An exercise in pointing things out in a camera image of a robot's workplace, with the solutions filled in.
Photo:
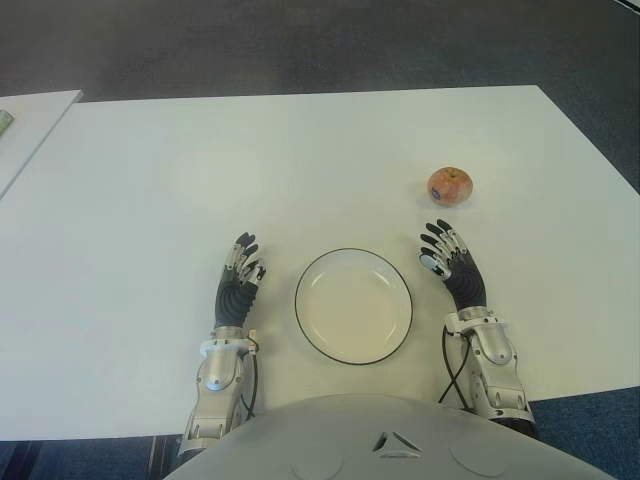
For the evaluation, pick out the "cream plate with black rim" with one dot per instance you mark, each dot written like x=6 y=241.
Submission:
x=352 y=307

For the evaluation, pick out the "red yellow apple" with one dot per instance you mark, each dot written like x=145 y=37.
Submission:
x=452 y=185

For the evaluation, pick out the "white side table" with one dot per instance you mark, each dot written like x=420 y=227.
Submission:
x=30 y=130

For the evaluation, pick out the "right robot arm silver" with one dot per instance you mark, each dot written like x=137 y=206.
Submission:
x=495 y=360

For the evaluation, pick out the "grey robot torso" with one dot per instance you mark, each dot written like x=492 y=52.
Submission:
x=375 y=445

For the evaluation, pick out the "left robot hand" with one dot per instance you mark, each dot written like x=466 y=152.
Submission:
x=235 y=300

